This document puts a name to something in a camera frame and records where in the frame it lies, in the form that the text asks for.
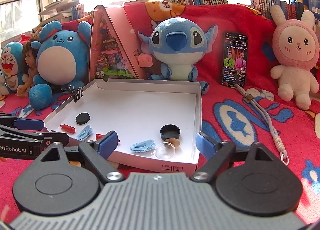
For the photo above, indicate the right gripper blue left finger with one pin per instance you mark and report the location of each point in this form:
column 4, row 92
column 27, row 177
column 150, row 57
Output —
column 106, row 144

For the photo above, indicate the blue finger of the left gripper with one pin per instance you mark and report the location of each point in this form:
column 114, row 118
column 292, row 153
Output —
column 29, row 124

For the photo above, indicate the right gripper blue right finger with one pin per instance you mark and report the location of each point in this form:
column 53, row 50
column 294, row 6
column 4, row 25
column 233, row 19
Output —
column 206, row 145

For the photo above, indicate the light blue hair clip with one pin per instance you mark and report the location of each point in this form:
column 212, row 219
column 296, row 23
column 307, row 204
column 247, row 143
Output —
column 85, row 133
column 143, row 146

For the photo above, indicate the brown acorn nut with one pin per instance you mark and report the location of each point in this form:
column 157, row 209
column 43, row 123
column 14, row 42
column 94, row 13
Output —
column 174, row 142

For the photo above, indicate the black round puck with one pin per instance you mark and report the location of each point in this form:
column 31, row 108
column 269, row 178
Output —
column 82, row 118

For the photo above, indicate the red crayon cap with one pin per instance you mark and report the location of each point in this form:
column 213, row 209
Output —
column 68, row 128

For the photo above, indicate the clear plastic dome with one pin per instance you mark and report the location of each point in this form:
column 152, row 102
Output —
column 164, row 151

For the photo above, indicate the black round lid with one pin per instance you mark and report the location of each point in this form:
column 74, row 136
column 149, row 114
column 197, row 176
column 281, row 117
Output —
column 170, row 131

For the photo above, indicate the pink red cartoon blanket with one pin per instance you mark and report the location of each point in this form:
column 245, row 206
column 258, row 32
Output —
column 225, row 114

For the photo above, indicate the white cardboard box tray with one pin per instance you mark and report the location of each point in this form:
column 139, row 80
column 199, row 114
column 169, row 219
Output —
column 136, row 110

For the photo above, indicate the small black binder clip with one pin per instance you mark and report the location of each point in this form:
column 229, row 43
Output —
column 76, row 93

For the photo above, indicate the Doraemon plush toy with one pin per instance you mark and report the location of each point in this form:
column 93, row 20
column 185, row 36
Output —
column 13, row 68

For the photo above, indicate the brown haired doll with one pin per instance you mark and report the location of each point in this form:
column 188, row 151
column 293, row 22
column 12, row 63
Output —
column 29, row 54

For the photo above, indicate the blue round mouse plush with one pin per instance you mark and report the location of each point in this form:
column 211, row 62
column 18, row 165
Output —
column 62, row 61

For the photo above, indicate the pink triangular toy house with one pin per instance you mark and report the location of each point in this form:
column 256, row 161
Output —
column 115, row 49

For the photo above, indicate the smartphone with lit screen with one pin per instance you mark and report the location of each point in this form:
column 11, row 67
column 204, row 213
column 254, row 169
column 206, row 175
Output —
column 234, row 63

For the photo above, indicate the blue Stitch plush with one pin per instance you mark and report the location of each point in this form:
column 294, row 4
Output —
column 179, row 43

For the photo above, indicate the pink bunny plush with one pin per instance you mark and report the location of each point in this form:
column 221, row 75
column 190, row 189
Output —
column 296, row 47

